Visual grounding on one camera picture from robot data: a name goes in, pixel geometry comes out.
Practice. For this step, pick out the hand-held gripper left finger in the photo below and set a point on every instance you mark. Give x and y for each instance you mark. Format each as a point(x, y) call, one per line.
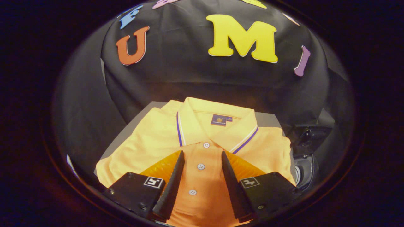
point(173, 189)

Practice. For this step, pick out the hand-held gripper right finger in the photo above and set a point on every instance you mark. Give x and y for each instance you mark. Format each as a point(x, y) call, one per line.
point(233, 189)

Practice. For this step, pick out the orange polo shirt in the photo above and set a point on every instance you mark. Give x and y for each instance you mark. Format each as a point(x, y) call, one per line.
point(151, 138)

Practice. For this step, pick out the dark washing machine lid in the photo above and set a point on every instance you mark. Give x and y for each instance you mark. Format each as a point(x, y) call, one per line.
point(311, 137)

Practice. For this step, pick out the grey cabinet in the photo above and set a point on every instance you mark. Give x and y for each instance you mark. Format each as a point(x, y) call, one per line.
point(268, 119)

